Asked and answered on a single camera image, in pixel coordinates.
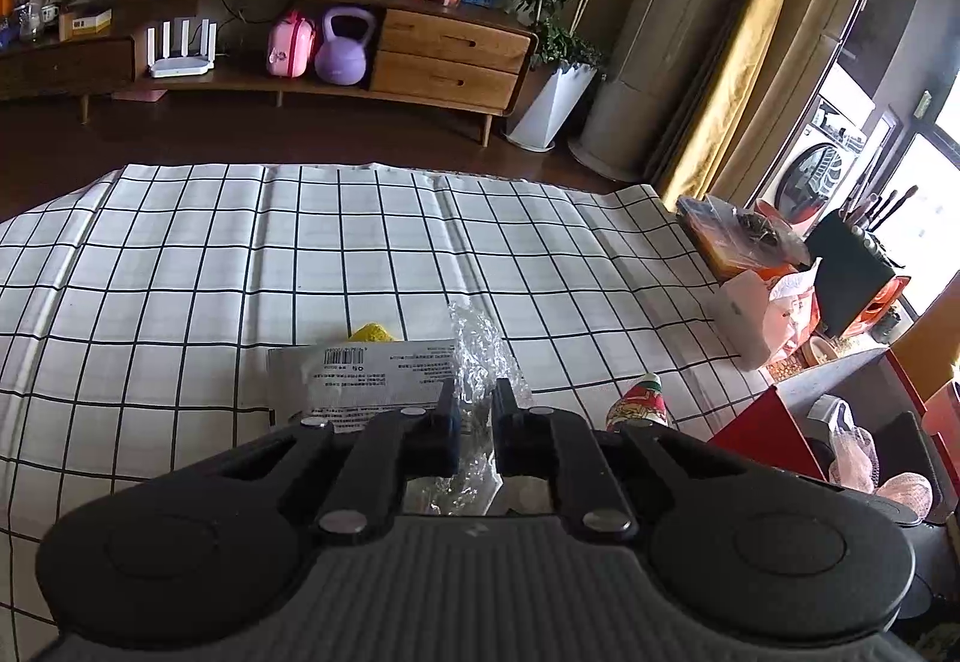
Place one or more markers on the flat yellow box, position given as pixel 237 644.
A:
pixel 86 23

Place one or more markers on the white planter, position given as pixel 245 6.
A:
pixel 551 107

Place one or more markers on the small ceramic bowl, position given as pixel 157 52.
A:
pixel 821 351

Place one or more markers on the pink flat box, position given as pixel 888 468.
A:
pixel 142 94

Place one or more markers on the pink toy suitcase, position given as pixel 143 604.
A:
pixel 289 47

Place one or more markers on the washing machine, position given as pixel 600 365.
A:
pixel 814 175

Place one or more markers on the orange storage box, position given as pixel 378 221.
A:
pixel 885 302

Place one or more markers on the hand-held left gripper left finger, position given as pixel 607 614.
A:
pixel 450 441

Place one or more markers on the yellow curtain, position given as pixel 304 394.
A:
pixel 735 70

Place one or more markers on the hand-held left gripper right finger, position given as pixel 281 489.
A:
pixel 504 441

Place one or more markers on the white router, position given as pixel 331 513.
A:
pixel 180 66

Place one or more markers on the pink bath pouf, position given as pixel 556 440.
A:
pixel 855 463

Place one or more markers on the crinkled bubble wrap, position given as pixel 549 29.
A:
pixel 480 347

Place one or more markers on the plastic wrapped snack tray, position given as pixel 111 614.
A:
pixel 739 231

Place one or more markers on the yellow sponge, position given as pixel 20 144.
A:
pixel 371 332

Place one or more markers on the black white checkered tablecloth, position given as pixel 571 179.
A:
pixel 225 257

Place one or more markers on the red cardboard box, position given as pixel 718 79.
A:
pixel 765 426

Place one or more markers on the pink white packet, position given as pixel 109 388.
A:
pixel 757 317

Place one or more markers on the wooden tv stand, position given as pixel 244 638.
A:
pixel 450 44

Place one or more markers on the glass jar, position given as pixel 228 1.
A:
pixel 30 21

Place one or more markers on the dark green brush holder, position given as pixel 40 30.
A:
pixel 847 272

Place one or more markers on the purple kettlebell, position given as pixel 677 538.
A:
pixel 341 59

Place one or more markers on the standing air conditioner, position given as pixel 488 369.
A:
pixel 645 70

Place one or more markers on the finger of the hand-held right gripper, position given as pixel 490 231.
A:
pixel 911 452

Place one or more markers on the labelled plastic package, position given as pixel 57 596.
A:
pixel 352 377

